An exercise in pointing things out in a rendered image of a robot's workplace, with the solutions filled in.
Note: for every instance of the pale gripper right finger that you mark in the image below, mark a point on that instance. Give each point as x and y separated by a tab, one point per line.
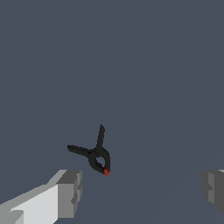
214	186

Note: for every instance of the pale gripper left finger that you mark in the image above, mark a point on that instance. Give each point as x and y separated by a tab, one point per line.
52	198

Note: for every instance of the black spring clamp red tip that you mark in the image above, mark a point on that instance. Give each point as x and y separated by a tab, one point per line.
97	157

